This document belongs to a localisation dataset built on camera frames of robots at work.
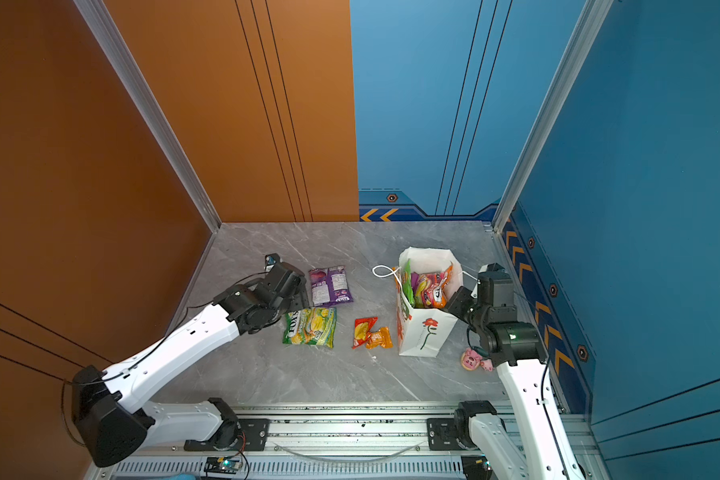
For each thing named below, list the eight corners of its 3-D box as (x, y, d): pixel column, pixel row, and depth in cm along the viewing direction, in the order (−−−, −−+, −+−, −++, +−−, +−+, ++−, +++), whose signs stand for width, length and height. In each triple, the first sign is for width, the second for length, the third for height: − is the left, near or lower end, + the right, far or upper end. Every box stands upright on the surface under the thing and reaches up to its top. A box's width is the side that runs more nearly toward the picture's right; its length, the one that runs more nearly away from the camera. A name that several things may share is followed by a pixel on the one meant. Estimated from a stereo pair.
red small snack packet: (353, 348, 90) (352, 342, 86) (354, 323, 95) (353, 316, 92) (377, 348, 90) (377, 342, 86) (377, 323, 95) (377, 316, 92)
